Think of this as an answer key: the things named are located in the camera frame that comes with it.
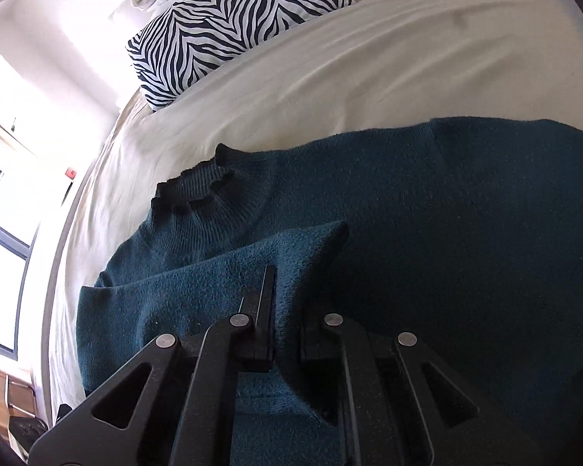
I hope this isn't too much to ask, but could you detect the dark teal knit sweater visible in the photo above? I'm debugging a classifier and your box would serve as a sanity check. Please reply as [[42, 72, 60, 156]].
[[77, 118, 583, 465]]

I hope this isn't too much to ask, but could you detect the beige bed sheet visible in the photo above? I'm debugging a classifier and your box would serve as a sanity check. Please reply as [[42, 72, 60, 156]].
[[43, 0, 583, 417]]

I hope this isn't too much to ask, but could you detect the zebra print pillow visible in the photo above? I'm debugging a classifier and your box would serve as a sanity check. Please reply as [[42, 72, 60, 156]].
[[126, 0, 355, 111]]

